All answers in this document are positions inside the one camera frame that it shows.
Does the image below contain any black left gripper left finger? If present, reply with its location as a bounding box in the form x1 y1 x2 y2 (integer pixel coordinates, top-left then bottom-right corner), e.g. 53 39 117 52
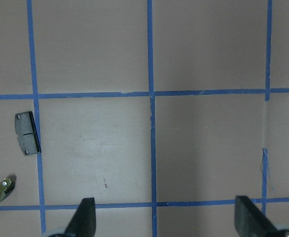
63 197 96 237

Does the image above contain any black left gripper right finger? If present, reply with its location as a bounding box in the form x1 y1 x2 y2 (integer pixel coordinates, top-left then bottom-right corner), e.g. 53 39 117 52
234 196 278 237

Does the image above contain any olive metal brake shoe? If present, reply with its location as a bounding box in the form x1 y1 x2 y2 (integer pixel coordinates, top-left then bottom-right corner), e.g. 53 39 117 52
0 175 17 203

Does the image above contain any dark grey brake pad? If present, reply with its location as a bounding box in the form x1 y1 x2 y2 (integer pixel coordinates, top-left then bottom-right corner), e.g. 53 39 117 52
14 111 41 156

